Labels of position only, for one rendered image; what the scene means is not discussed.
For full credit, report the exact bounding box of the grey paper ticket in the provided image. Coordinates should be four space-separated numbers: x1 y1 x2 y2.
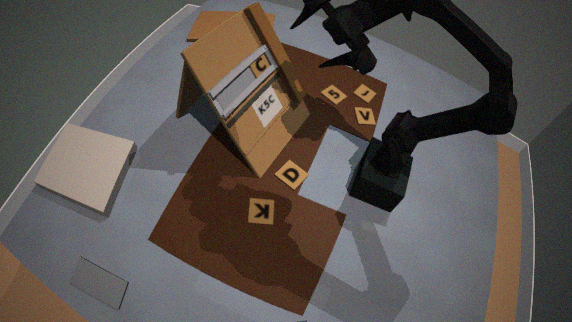
251 85 283 128

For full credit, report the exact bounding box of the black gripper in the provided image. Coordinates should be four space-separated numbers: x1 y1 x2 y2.
290 0 381 75

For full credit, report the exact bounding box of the tan cardboard-coloured slanted board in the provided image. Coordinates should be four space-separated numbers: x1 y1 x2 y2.
176 2 310 178

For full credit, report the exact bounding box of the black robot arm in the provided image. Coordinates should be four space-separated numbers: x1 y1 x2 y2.
322 0 518 179

